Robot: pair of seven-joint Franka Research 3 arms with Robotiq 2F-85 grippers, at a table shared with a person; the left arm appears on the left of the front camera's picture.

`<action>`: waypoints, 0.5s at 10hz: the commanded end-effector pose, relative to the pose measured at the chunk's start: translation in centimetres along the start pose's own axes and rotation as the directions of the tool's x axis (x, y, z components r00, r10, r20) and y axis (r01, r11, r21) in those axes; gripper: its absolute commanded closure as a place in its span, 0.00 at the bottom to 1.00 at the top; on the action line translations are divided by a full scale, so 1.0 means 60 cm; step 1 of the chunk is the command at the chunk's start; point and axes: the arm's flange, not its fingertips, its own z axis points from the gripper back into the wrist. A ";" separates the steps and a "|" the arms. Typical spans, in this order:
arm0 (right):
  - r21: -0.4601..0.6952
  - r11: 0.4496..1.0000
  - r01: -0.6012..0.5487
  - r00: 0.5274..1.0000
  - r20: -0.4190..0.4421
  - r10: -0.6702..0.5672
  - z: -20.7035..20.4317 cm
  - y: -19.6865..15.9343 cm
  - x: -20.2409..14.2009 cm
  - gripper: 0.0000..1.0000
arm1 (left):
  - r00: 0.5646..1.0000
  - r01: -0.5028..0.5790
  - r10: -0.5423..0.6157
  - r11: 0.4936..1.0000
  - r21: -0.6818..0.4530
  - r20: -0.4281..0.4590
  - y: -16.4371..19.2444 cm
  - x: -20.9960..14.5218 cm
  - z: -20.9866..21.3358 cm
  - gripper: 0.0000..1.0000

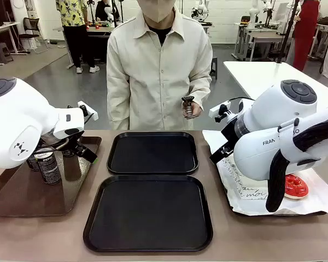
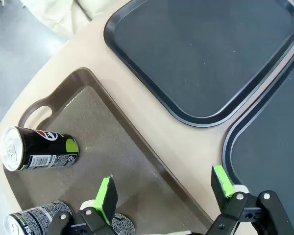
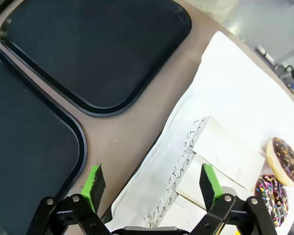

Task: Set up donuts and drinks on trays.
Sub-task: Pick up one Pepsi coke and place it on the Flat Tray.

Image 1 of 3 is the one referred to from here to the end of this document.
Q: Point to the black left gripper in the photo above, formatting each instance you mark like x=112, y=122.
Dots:
x=67, y=142

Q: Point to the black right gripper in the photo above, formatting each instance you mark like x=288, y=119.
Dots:
x=229, y=136

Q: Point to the metal serving tongs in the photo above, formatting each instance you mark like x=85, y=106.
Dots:
x=188, y=105

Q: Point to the red glazed donut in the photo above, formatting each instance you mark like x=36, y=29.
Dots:
x=296, y=188

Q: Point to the person's left forearm beige sleeve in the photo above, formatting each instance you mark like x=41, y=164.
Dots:
x=201, y=92

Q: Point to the person's right forearm beige sleeve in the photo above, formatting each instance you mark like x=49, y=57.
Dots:
x=117, y=106

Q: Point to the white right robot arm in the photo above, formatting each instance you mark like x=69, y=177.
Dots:
x=273, y=114

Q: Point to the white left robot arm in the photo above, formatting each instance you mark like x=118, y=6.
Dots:
x=19, y=120

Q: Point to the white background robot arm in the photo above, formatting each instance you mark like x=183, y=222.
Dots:
x=199, y=11
x=254, y=13

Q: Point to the person's left hand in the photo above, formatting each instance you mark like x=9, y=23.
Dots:
x=196, y=112

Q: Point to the empty white script-print box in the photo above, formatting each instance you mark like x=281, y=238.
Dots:
x=248, y=191

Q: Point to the black square tray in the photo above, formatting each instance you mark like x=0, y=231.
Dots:
x=147, y=213
x=153, y=152

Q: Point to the brown plastic tray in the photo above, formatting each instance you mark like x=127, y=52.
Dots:
x=30, y=196

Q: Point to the white side table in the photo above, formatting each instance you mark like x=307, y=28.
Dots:
x=251, y=79

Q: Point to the small dark stool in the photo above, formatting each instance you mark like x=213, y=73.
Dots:
x=214, y=68

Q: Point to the person in beige shirt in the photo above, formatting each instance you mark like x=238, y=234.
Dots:
x=158, y=71

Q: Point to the white paper-lined tray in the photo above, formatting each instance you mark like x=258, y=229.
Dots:
x=317, y=196

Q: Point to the dark background work table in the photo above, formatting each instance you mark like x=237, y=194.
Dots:
x=98, y=38

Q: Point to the grey background work table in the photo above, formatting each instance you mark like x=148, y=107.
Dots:
x=259, y=38

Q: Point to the bystander in yellow shirt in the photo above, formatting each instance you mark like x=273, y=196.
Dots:
x=76, y=27

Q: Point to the black office chair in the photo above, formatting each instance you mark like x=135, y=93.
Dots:
x=32, y=35

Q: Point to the grey step stool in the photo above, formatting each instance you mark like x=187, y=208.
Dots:
x=1, y=53

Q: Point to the black stand pole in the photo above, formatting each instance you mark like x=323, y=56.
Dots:
x=288, y=30

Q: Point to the bystander in red dress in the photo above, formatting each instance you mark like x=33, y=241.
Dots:
x=303, y=30

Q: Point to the white background desk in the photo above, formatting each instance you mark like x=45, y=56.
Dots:
x=5, y=27

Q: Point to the beige face mask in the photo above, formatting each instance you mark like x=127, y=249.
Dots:
x=155, y=9

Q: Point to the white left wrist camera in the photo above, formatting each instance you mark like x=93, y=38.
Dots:
x=88, y=110

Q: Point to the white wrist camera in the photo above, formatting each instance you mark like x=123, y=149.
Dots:
x=88, y=110
x=221, y=109

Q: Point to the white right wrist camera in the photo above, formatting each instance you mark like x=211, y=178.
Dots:
x=221, y=109

